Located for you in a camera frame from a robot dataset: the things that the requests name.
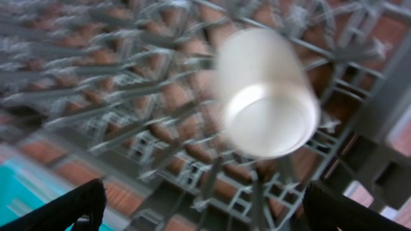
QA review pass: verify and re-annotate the white plastic cup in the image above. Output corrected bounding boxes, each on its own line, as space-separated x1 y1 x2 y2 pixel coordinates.
214 28 320 159

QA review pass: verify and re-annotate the teal serving tray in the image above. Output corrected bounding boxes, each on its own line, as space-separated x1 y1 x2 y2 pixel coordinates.
0 160 113 231

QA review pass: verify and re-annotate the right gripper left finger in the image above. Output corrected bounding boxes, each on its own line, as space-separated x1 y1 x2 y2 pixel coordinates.
1 178 107 231

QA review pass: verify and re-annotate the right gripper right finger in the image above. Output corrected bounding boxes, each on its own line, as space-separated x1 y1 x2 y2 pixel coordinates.
302 181 410 231

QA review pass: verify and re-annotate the grey dishwasher rack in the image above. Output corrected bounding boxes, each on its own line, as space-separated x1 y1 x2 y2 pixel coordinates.
1 0 410 230

